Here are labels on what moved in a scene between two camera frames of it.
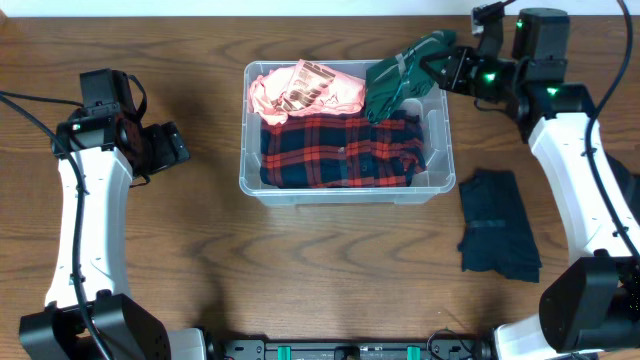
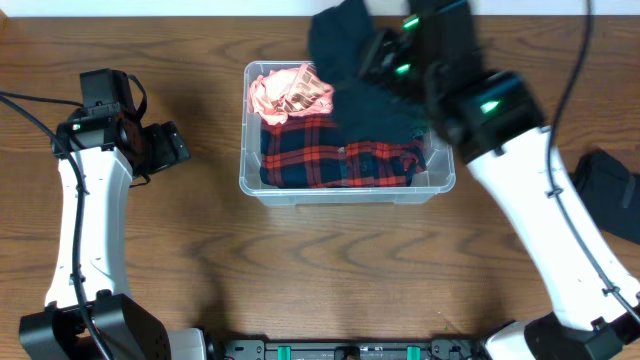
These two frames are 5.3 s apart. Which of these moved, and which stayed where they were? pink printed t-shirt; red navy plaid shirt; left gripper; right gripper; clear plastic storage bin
Moved: right gripper
Stayed: left gripper; pink printed t-shirt; red navy plaid shirt; clear plastic storage bin
